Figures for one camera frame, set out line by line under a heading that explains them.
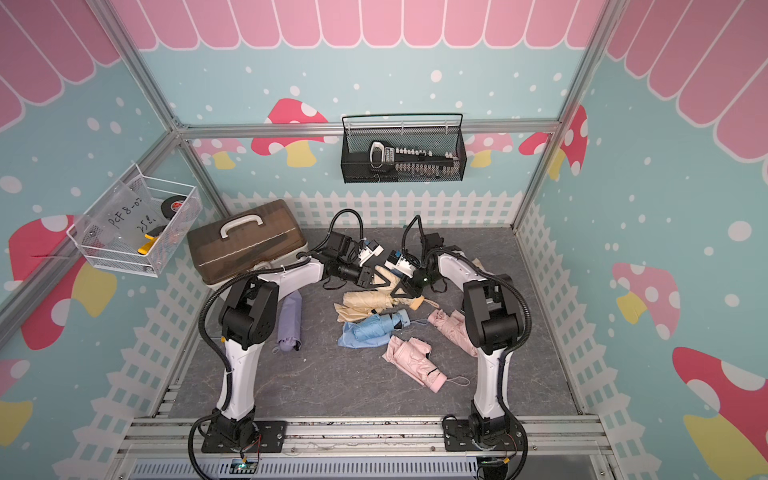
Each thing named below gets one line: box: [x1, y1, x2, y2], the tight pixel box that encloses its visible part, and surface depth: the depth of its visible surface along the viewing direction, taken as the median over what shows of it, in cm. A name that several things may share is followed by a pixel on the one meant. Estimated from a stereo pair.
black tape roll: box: [161, 195, 187, 219], surface depth 81 cm
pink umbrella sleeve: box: [428, 309, 479, 357], surface depth 91 cm
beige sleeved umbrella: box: [373, 265, 440, 312], surface depth 93 cm
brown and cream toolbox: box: [187, 200, 309, 286], surface depth 94 cm
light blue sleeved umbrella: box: [337, 309, 411, 348], surface depth 91 cm
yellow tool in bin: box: [137, 225, 167, 255], surface depth 65 cm
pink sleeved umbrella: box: [382, 335, 447, 393], surface depth 85 cm
